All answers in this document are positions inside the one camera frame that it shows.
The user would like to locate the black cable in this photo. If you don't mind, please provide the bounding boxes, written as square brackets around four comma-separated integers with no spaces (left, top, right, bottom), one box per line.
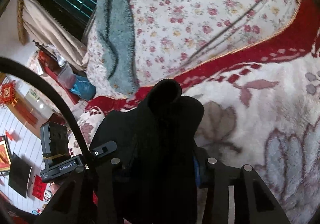
[0,57,92,165]

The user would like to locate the red Chinese knot decoration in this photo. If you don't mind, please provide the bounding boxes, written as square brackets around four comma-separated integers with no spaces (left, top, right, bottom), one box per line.
[0,81,18,108]

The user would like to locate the black pants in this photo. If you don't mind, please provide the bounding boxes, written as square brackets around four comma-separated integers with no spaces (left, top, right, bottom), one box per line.
[90,79,204,223]

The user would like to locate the blue plastic bag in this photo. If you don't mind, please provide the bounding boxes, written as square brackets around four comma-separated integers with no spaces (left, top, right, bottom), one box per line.
[70,75,96,101]

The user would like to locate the beige curtain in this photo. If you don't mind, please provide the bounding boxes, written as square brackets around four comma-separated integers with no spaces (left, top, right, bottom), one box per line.
[17,0,88,71]

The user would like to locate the red white floral blanket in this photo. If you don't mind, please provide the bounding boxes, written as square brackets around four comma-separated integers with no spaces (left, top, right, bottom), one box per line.
[67,0,320,224]

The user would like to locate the teal fleece jacket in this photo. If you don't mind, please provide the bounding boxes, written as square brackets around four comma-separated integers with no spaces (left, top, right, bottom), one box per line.
[95,0,139,96]

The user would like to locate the white floral quilt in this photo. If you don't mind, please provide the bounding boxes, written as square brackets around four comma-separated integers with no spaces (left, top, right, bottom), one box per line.
[87,0,298,99]

